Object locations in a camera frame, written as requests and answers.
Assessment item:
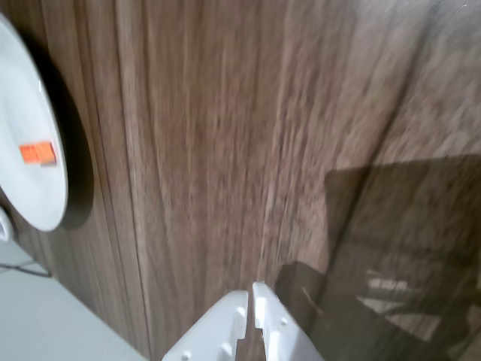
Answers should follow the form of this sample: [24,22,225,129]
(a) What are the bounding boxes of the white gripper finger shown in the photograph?
[251,281,326,361]
[161,289,250,361]

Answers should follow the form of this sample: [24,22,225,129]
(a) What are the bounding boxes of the orange lego block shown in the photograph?
[19,141,57,167]

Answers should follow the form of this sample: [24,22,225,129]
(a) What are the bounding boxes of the white round plate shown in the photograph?
[0,13,70,232]

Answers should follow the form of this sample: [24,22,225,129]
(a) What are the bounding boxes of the thin black cable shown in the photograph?
[0,262,52,278]

